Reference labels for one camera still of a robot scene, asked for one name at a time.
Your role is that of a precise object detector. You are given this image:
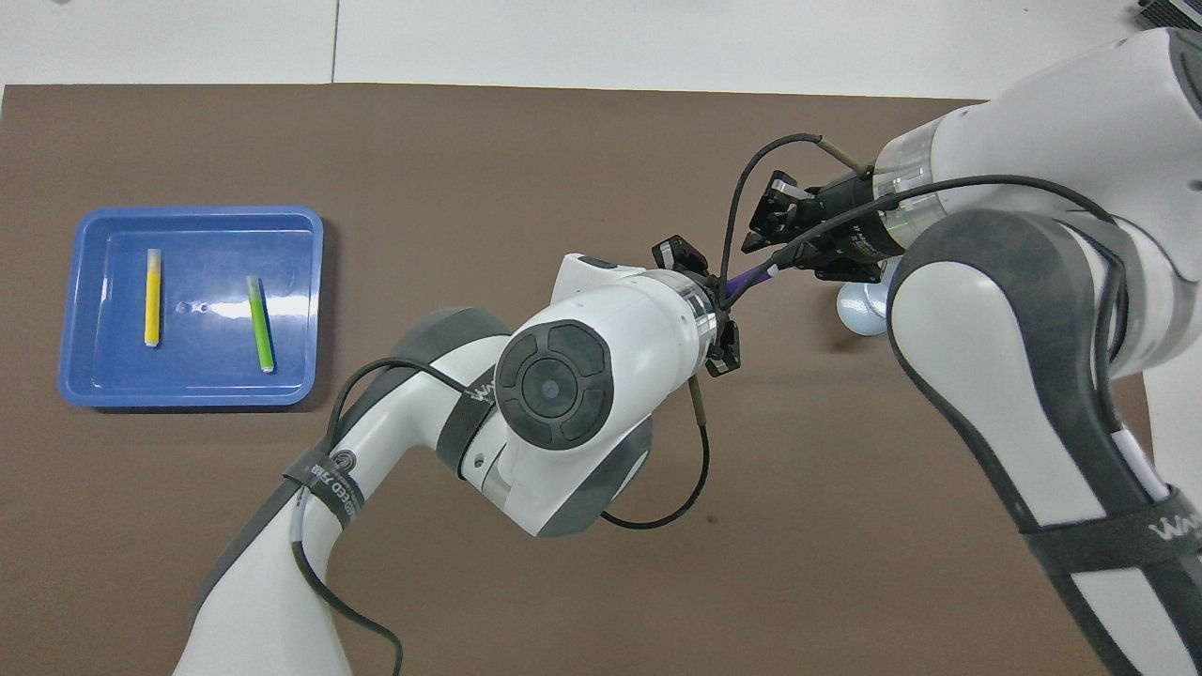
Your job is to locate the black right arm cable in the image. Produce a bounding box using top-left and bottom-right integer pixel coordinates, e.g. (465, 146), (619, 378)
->
(718, 133), (1133, 376)

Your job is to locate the grey ribbed device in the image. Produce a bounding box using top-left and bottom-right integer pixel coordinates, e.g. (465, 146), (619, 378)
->
(1136, 0), (1202, 29)

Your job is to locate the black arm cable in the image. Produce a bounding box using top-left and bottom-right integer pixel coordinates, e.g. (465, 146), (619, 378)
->
(718, 133), (1133, 376)
(291, 359), (712, 676)

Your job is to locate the green pen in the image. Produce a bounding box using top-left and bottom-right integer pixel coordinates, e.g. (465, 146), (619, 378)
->
(246, 274), (276, 375)

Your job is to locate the brown table mat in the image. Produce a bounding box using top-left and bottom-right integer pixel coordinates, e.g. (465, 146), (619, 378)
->
(0, 83), (1182, 676)

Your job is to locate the clear plastic cup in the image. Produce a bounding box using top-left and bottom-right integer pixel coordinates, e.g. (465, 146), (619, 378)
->
(836, 277), (893, 337)

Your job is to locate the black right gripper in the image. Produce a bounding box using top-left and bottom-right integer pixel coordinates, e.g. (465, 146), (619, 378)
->
(744, 171), (907, 283)

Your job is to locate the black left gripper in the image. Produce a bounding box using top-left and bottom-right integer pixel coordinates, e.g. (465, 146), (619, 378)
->
(654, 235), (743, 378)

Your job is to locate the yellow pen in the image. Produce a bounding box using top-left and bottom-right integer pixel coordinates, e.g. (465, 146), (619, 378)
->
(144, 248), (162, 349)

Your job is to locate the purple pen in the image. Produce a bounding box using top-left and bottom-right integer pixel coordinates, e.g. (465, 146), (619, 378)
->
(723, 261), (780, 297)

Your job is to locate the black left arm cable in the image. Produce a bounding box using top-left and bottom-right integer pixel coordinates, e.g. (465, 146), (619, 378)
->
(291, 359), (712, 676)

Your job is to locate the blue plastic tray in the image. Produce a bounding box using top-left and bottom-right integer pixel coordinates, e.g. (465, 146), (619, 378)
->
(56, 205), (325, 412)

